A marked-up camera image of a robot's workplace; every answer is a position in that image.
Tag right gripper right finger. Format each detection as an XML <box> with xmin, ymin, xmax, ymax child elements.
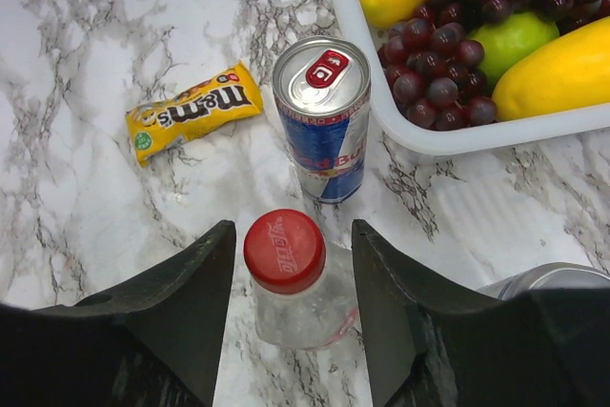
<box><xmin>352</xmin><ymin>219</ymin><xmax>609</xmax><ymax>406</ymax></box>

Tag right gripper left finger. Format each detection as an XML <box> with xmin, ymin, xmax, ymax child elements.
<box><xmin>1</xmin><ymin>220</ymin><xmax>236</xmax><ymax>406</ymax></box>

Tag red label clear bottle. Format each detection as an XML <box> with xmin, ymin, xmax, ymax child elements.
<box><xmin>251</xmin><ymin>236</ymin><xmax>358</xmax><ymax>350</ymax></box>

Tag small red bottle cap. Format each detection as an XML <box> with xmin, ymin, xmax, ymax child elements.
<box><xmin>243</xmin><ymin>209</ymin><xmax>326</xmax><ymax>295</ymax></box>

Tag silver blue drink can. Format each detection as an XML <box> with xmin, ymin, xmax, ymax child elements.
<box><xmin>478</xmin><ymin>262</ymin><xmax>609</xmax><ymax>300</ymax></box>

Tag yellow candy packet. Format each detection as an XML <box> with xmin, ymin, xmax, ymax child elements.
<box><xmin>125</xmin><ymin>62</ymin><xmax>263</xmax><ymax>168</ymax></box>

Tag white plastic fruit basket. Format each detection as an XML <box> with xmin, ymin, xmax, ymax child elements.
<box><xmin>332</xmin><ymin>0</ymin><xmax>609</xmax><ymax>161</ymax></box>

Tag dark purple grapes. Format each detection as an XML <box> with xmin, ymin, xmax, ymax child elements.
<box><xmin>378</xmin><ymin>0</ymin><xmax>609</xmax><ymax>131</ymax></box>

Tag red bull can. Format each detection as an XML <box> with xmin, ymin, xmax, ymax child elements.
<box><xmin>272</xmin><ymin>36</ymin><xmax>371</xmax><ymax>203</ymax></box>

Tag yellow mango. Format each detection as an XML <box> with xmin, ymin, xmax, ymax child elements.
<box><xmin>492</xmin><ymin>17</ymin><xmax>609</xmax><ymax>121</ymax></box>

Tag green lime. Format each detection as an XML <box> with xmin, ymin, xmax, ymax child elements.
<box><xmin>468</xmin><ymin>11</ymin><xmax>559</xmax><ymax>93</ymax></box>

